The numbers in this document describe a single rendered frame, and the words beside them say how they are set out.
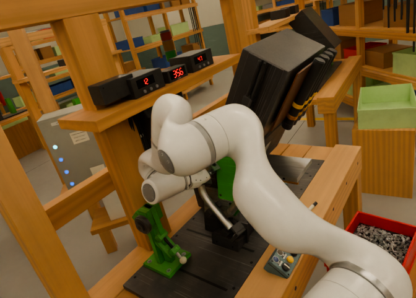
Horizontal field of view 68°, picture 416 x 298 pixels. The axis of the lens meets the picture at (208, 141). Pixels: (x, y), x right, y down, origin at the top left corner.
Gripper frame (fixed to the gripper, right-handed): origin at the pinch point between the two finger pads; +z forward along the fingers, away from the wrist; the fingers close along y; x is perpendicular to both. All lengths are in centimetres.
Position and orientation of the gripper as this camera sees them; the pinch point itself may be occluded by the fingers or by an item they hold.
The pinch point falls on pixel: (208, 168)
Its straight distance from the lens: 123.3
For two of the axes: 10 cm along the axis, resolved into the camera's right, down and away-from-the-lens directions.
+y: -5.9, -7.5, 2.9
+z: 6.2, -1.9, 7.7
